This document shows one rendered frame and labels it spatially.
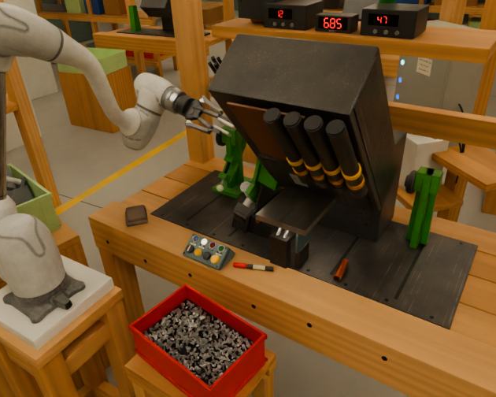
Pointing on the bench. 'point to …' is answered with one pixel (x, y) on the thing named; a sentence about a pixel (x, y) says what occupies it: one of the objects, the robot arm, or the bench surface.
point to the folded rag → (136, 215)
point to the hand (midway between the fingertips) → (224, 127)
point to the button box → (209, 252)
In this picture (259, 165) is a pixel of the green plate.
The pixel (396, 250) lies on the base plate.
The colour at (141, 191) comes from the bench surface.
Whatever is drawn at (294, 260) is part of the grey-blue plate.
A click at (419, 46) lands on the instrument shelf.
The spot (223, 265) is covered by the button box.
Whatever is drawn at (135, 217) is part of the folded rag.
